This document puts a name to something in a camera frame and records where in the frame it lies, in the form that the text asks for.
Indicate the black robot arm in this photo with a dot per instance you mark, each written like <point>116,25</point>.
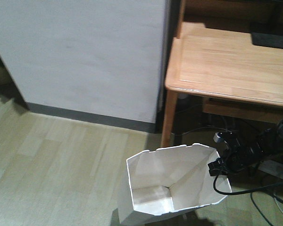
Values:
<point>239,156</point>

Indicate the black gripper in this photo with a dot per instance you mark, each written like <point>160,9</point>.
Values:
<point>221,166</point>

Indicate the light wooden desk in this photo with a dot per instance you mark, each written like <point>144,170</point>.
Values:
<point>212,56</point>

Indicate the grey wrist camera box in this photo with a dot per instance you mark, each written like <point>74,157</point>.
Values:
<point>229,138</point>

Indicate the black monitor stand base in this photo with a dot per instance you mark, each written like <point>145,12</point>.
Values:
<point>270,33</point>

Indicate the white paper trash bin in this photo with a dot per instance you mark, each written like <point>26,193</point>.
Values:
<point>168,182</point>

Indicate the white power strip under desk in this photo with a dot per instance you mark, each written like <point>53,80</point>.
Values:
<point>272,167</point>

